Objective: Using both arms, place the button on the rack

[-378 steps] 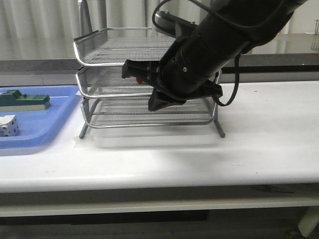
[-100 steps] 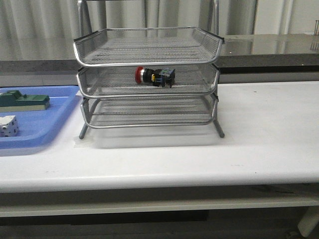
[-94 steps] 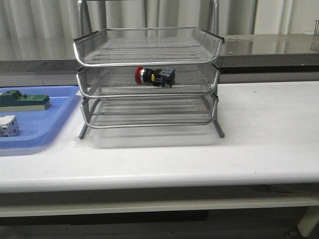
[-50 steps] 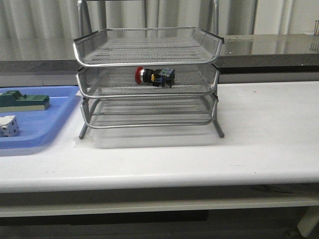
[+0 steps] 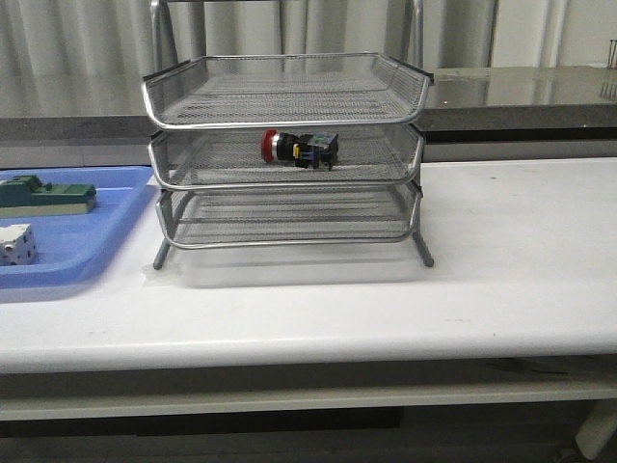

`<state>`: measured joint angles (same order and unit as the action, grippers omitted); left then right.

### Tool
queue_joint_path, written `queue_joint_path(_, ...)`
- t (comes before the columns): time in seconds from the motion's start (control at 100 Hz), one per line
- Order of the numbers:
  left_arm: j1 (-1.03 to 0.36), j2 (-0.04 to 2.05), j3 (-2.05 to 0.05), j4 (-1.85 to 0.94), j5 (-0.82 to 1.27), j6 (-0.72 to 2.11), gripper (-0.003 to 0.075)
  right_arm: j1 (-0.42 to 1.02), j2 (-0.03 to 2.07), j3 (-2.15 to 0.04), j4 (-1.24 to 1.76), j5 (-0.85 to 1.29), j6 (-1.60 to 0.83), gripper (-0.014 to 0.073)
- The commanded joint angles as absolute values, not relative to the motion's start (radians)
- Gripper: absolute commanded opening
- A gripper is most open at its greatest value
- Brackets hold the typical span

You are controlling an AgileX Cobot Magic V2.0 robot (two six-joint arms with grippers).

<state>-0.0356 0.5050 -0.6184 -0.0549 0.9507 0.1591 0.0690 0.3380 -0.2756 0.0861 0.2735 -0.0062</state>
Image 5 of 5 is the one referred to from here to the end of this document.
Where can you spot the white metal valve block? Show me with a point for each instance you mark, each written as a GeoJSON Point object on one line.
{"type": "Point", "coordinates": [18, 245]}

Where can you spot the green terminal block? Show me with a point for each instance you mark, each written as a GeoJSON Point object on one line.
{"type": "Point", "coordinates": [28, 196]}

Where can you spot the silver mesh tray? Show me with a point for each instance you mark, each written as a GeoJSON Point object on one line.
{"type": "Point", "coordinates": [210, 219]}
{"type": "Point", "coordinates": [224, 92]}
{"type": "Point", "coordinates": [367, 154]}

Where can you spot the blue plastic tray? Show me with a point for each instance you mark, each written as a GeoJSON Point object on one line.
{"type": "Point", "coordinates": [72, 248]}

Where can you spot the red emergency stop button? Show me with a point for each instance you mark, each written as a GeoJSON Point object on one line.
{"type": "Point", "coordinates": [304, 151]}

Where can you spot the dark back counter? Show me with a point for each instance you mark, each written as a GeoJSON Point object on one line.
{"type": "Point", "coordinates": [471, 114]}

